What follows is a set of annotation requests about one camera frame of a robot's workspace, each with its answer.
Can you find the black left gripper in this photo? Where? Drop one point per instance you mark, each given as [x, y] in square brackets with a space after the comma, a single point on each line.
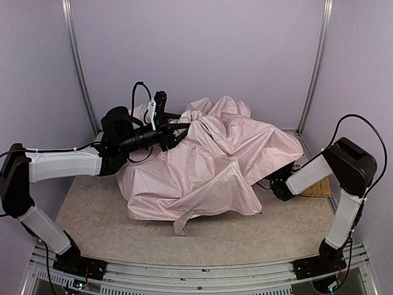
[169, 135]

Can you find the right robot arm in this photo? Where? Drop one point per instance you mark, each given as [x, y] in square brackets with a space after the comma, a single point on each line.
[349, 166]

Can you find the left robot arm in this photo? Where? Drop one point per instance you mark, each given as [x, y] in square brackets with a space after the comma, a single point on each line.
[122, 135]

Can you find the woven bamboo tray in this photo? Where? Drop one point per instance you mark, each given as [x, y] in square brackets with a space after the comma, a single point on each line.
[319, 187]

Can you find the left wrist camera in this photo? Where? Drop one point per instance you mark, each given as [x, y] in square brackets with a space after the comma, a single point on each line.
[155, 109]

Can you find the right aluminium frame post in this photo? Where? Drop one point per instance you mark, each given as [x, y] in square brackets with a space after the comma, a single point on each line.
[317, 66]

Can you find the aluminium frame post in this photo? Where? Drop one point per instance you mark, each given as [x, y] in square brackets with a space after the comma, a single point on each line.
[72, 36]
[317, 66]

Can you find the left aluminium frame post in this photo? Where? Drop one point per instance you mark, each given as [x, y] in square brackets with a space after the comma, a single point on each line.
[72, 36]

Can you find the aluminium front rail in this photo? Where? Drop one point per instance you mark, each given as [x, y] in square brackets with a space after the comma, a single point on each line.
[355, 275]

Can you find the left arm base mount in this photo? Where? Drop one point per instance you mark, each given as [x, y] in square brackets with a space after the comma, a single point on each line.
[81, 266]

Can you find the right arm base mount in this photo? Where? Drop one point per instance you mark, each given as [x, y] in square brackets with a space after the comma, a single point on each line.
[315, 266]

